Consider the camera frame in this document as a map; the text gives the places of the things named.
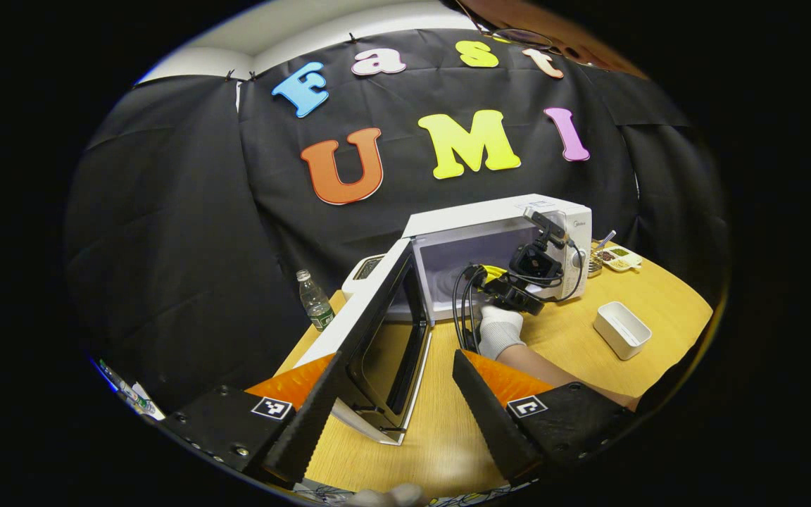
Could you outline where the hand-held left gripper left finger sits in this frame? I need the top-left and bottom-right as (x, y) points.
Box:
(159, 351), (350, 487)

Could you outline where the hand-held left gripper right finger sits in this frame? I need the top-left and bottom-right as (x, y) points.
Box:
(452, 349), (640, 487)

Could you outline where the white microwave oven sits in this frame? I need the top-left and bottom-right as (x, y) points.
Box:
(295, 194), (593, 446)

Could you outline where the metal mesh basket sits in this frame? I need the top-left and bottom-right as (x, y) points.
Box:
(587, 231), (617, 277)

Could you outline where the divided dish of beans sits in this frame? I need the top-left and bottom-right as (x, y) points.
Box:
(597, 245), (643, 273)

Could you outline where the white rectangular tray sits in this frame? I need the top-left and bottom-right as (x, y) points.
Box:
(593, 301), (653, 361)

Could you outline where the clear water bottle green label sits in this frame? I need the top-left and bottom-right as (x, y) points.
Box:
(297, 269), (336, 332)

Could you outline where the small white appliance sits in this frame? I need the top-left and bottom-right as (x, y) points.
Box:
(342, 253), (386, 296)

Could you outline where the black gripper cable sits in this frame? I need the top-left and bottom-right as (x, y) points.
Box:
(451, 264), (487, 353)

